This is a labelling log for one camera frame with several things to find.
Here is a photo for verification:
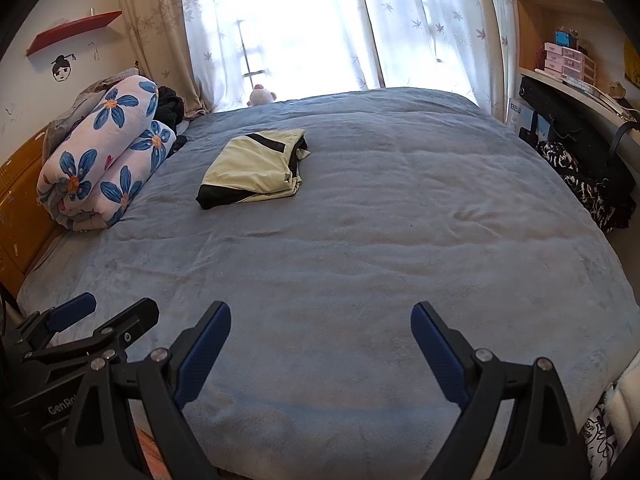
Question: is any black and white zebra cloth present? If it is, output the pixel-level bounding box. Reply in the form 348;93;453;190
537;140;618;233

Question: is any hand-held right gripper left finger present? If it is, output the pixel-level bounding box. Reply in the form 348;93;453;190
59;301;232;480

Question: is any red wall shelf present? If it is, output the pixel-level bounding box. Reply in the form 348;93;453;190
26;10;123;57

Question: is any beige floral curtain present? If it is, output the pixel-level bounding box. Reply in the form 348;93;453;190
112;0;216;113
470;0;521;123

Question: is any white patterned cloth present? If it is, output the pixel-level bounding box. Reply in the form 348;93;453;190
582;370;640;480

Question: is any pink drawer organizer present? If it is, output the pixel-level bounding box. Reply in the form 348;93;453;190
544;41;586;81

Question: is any yellow and black jacket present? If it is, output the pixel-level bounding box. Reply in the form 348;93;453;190
195;129;310;211

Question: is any yellow object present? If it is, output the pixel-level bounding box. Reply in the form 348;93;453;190
622;40;640;86

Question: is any grey-blue bed blanket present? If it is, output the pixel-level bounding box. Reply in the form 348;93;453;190
17;86;640;480

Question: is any long black case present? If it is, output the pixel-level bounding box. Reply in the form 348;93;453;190
519;76;636;226

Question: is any blue floral rolled quilt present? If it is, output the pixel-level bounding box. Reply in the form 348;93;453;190
36;75;177;231

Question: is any white and pink plush toy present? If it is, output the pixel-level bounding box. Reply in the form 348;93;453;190
247;84;277;107

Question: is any light wooden desk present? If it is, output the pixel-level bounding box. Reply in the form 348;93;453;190
518;66;640;133

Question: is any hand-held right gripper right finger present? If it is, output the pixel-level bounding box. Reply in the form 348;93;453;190
410;301;593;480

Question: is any white cardboard box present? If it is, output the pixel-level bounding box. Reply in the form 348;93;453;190
506;97;538;141

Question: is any orange wooden headboard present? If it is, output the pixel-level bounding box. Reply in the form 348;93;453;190
0;122;66;291

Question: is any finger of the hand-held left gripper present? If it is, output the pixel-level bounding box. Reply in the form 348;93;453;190
25;298;160;363
20;292;97;351

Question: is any wooden bookshelf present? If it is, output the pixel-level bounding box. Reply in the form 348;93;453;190
510;0;640;76

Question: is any black clothes pile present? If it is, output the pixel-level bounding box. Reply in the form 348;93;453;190
155;86;188;156

